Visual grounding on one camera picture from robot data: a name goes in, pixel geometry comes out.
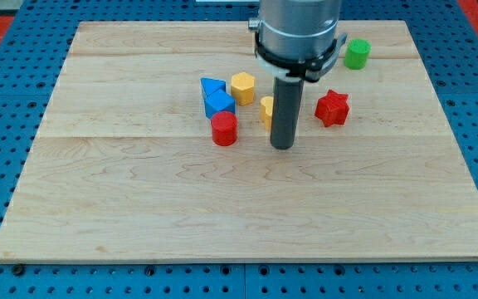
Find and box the green cylinder block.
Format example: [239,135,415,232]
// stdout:
[344,38,371,70]

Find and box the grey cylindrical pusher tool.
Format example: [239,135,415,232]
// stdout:
[270,77,304,150]

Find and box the black clamp ring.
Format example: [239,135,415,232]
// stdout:
[253,32,348,83]

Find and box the wooden board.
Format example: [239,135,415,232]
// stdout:
[0,21,478,264]

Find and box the yellow hexagon block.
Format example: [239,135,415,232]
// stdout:
[231,72,255,106]

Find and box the red cylinder block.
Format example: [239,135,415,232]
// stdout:
[211,111,238,146]

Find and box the blue triangle block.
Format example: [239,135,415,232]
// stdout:
[200,77,226,99]

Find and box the blue cube block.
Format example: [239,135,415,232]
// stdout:
[204,90,236,119]

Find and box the yellow heart block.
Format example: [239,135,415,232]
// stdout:
[260,96,274,131]

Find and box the red star block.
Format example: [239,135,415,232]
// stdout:
[315,90,350,127]

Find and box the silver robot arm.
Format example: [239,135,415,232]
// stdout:
[248,0,342,61]

